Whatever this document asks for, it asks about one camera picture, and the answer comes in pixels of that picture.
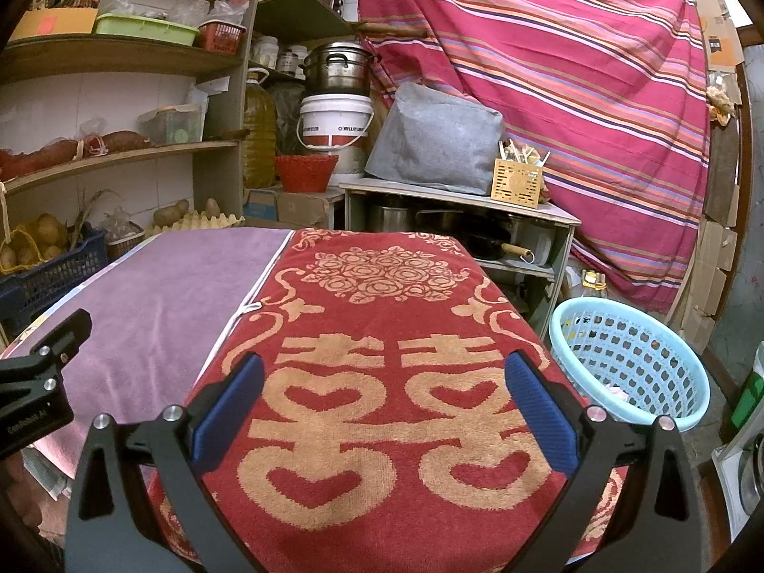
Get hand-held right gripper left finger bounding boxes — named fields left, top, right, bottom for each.
left=64, top=351, right=266, bottom=573

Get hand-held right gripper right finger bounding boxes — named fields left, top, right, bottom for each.
left=504, top=349, right=705, bottom=573

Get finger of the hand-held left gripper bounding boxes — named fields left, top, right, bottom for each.
left=0, top=309, right=93, bottom=407

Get light blue laundry basket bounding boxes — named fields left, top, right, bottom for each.
left=549, top=298, right=711, bottom=434

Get blue plastic crate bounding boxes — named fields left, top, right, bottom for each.
left=0, top=223, right=109, bottom=323

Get purple towel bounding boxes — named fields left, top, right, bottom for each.
left=12, top=228, right=293, bottom=478

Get yellow mesh bag of produce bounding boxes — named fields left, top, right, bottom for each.
left=0, top=213, right=69, bottom=276

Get oil bottle with yellow cap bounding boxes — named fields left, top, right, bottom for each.
left=567, top=268, right=610, bottom=305

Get small wicker basket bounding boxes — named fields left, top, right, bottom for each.
left=106, top=209, right=147, bottom=260

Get red patterned towel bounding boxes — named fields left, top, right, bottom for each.
left=146, top=228, right=627, bottom=573

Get large potato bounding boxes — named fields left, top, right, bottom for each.
left=153, top=200, right=191, bottom=226

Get yellow egg tray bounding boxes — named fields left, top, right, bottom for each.
left=146, top=210, right=245, bottom=238

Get small wooden cabinet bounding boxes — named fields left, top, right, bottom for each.
left=339, top=178, right=583, bottom=341

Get green plastic container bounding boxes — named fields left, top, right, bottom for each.
left=731, top=346, right=764, bottom=431

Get brown cardboard box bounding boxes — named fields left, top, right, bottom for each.
left=277, top=186, right=347, bottom=229

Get brown sweet potato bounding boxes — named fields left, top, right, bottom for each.
left=84, top=130, right=156, bottom=153

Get wooden chopstick holder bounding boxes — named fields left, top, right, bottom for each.
left=490, top=158, right=545, bottom=204

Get small steel pot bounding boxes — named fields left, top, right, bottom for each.
left=367, top=204, right=413, bottom=233

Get red woven basket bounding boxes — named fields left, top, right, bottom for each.
left=273, top=154, right=340, bottom=193

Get clear plastic container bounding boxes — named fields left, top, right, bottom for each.
left=140, top=103, right=205, bottom=145

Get bundle of chopsticks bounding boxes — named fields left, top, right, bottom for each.
left=498, top=138, right=553, bottom=167

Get white round container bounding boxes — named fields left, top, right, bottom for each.
left=327, top=138, right=368, bottom=189

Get grey cushion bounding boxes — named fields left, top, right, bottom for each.
left=365, top=82, right=505, bottom=195

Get wooden shelf unit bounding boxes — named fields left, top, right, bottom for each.
left=0, top=0, right=264, bottom=264

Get white plastic bucket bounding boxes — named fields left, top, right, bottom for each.
left=297, top=94, right=376, bottom=150

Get yellow cardboard box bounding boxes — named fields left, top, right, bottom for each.
left=9, top=7, right=99, bottom=42

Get green plastic tray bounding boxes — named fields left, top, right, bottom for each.
left=94, top=13, right=201, bottom=47

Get red striped cloth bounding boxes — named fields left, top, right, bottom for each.
left=355, top=0, right=711, bottom=314

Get clear plastic bags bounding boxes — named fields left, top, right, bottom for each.
left=98, top=0, right=210, bottom=25

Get small red plastic basket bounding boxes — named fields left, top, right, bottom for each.
left=197, top=20, right=247, bottom=54

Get steel stock pot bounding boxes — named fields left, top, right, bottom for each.
left=300, top=42, right=377, bottom=96

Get cardboard sheets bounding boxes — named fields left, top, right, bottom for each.
left=695, top=0, right=744, bottom=66

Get pan with wooden handle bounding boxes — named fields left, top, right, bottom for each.
left=462, top=233, right=532, bottom=264

